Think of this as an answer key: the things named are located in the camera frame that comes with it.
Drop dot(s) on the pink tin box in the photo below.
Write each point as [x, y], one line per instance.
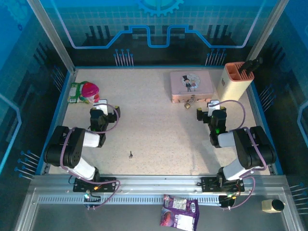
[192, 84]

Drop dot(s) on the small metal key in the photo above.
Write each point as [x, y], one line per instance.
[130, 156]

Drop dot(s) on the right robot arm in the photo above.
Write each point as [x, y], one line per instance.
[252, 149]

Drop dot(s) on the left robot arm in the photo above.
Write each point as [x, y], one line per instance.
[62, 149]

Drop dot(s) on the pink plastic cup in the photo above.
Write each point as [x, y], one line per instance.
[90, 90]

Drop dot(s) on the cream knife block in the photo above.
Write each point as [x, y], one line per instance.
[231, 89]

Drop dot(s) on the green snack bag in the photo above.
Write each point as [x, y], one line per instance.
[73, 92]

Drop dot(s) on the purple snack bag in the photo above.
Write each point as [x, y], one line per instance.
[179, 214]

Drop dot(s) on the beige box with black cap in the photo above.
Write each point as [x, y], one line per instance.
[272, 205]

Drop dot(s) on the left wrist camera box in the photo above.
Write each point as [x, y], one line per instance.
[102, 107]

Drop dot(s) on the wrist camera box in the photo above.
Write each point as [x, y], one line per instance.
[102, 107]
[213, 107]

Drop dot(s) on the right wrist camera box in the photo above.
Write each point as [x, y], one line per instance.
[213, 107]

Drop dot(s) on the aluminium side rail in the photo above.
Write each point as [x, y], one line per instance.
[261, 115]
[62, 103]

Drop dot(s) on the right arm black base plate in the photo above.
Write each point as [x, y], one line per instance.
[208, 184]

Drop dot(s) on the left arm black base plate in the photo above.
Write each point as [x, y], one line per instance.
[108, 184]

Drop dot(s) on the aluminium mounting rail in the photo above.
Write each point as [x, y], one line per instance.
[156, 183]

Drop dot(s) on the aluminium frame post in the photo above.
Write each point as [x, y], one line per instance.
[267, 31]
[51, 36]

